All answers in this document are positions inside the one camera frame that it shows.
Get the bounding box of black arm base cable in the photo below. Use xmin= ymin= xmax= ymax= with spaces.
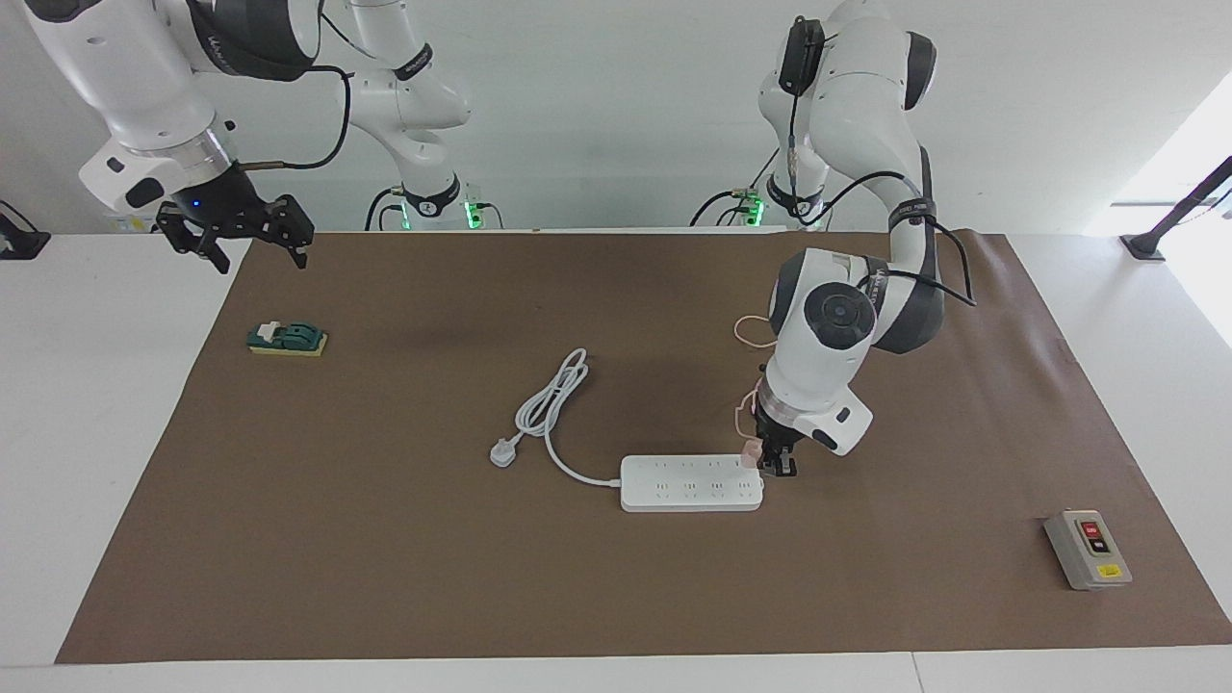
xmin=689 ymin=186 xmax=761 ymax=228
xmin=364 ymin=186 xmax=405 ymax=232

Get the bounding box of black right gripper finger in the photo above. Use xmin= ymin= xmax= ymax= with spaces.
xmin=260 ymin=194 xmax=316 ymax=270
xmin=156 ymin=204 xmax=232 ymax=275

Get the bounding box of brown table mat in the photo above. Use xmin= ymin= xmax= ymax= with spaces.
xmin=55 ymin=231 xmax=1232 ymax=665

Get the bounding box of pink charging cable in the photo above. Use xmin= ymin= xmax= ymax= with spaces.
xmin=733 ymin=315 xmax=783 ymax=446

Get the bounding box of black left arm base cable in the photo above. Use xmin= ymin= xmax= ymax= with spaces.
xmin=689 ymin=186 xmax=761 ymax=228

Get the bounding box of white power strip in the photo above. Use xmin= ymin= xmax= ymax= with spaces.
xmin=619 ymin=454 xmax=766 ymax=513

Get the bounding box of white power cord with plug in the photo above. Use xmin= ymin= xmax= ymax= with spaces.
xmin=489 ymin=348 xmax=625 ymax=487

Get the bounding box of black right arm base cable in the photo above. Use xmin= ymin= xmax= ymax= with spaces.
xmin=364 ymin=186 xmax=405 ymax=232

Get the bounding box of black table clamp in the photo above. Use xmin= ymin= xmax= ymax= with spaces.
xmin=0 ymin=199 xmax=51 ymax=261

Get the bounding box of green knife switch yellow base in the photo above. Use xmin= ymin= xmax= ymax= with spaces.
xmin=246 ymin=321 xmax=329 ymax=358

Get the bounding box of grey on off switch box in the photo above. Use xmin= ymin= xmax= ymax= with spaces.
xmin=1044 ymin=509 xmax=1134 ymax=591

